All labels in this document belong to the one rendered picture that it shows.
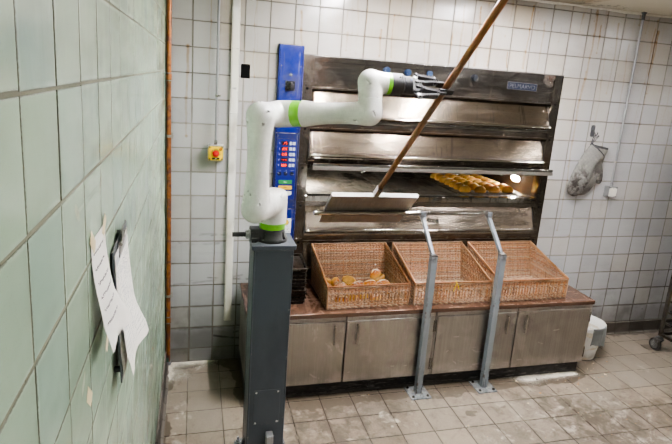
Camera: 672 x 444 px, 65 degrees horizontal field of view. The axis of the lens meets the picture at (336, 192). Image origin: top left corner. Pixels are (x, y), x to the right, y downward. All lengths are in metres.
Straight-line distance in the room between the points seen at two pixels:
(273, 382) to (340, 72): 1.94
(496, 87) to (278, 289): 2.24
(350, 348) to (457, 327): 0.73
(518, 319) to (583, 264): 1.10
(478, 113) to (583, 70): 0.89
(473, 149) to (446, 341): 1.36
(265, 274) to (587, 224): 2.92
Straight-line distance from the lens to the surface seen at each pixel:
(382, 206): 3.27
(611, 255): 4.90
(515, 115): 4.05
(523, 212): 4.27
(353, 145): 3.55
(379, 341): 3.44
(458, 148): 3.85
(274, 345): 2.65
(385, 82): 2.23
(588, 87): 4.39
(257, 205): 2.26
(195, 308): 3.72
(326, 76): 3.47
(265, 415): 2.84
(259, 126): 2.20
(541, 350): 4.07
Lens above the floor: 1.98
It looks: 12 degrees down
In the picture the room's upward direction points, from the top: 4 degrees clockwise
